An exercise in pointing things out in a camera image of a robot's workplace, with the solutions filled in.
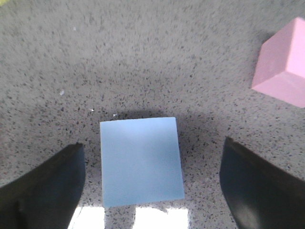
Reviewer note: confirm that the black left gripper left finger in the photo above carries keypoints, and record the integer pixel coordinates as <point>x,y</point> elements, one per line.
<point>47,196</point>

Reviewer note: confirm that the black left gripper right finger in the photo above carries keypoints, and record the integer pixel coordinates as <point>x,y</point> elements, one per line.
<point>259,194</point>

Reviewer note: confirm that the pink foam cube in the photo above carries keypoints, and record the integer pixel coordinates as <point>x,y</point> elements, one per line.
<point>280,70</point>

